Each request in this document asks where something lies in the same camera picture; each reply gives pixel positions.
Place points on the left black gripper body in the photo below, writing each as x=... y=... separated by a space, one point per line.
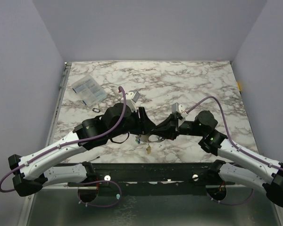
x=134 y=126

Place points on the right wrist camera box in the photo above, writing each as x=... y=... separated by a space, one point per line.
x=179 y=111

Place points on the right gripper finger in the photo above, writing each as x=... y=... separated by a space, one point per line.
x=163 y=133
x=167 y=124

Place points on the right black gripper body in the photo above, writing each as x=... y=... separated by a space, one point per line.
x=175 y=127

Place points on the keyring bunch with keys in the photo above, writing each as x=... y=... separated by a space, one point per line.
x=148 y=139

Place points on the clear plastic organizer box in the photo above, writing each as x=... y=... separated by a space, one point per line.
x=89 y=90

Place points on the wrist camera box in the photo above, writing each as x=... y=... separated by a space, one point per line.
x=179 y=111
x=131 y=99

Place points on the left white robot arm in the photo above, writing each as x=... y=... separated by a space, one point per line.
x=44 y=168

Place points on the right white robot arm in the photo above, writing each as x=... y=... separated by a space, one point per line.
x=258 y=172

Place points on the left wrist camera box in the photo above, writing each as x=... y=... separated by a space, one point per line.
x=131 y=99

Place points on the aluminium extrusion rail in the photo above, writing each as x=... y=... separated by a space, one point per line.
x=56 y=186

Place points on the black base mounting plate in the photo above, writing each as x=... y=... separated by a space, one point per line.
x=139 y=179

